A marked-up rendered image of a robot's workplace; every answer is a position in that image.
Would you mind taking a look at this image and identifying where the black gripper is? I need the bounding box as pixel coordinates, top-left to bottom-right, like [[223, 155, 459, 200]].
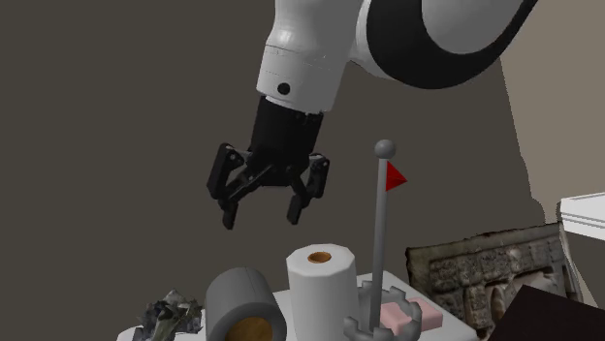
[[206, 95, 331, 232]]

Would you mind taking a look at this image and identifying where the grey tower with red flag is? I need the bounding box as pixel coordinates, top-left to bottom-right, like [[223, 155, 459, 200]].
[[342, 139, 424, 341]]

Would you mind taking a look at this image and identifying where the grey paper roll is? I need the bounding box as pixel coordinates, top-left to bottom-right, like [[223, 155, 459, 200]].
[[204, 266, 289, 341]]

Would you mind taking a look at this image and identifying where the white paper roll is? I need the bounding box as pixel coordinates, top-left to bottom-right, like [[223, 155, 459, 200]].
[[285, 242, 360, 341]]

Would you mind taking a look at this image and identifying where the crumpled dark grey object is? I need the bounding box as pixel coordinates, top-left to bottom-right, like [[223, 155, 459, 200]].
[[131, 288, 205, 341]]

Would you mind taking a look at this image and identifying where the pink soap bar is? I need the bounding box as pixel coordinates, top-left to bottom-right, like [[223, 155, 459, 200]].
[[379, 296, 444, 332]]

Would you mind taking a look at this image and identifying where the stone fireplace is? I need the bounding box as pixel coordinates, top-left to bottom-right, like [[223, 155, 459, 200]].
[[404, 221, 584, 341]]

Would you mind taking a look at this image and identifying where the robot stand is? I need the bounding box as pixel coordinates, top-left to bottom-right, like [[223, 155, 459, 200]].
[[486, 284, 605, 341]]

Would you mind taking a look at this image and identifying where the white shelf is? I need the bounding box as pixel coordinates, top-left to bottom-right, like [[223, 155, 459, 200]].
[[556, 191, 605, 242]]

